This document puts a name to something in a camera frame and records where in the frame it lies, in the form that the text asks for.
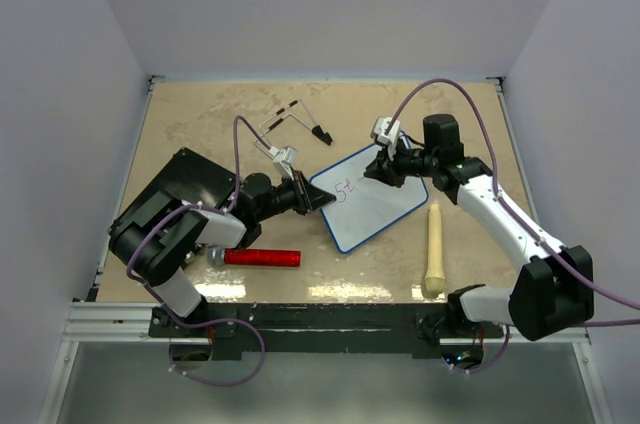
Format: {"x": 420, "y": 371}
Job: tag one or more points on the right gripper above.
{"x": 385, "y": 169}

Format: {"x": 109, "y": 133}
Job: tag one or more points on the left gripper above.
{"x": 308, "y": 197}

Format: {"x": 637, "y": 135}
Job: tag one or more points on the blue framed whiteboard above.
{"x": 364, "y": 207}

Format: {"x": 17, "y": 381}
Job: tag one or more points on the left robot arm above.
{"x": 154, "y": 241}

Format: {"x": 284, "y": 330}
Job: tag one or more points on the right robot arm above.
{"x": 551, "y": 292}

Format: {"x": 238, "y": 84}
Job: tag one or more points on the red glitter microphone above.
{"x": 218, "y": 256}

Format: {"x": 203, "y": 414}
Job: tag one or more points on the black carrying case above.
{"x": 187, "y": 176}

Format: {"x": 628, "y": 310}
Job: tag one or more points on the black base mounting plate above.
{"x": 383, "y": 328}

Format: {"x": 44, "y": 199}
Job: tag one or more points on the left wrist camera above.
{"x": 283, "y": 159}

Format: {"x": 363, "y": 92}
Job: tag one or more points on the wire whiteboard stand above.
{"x": 287, "y": 124}

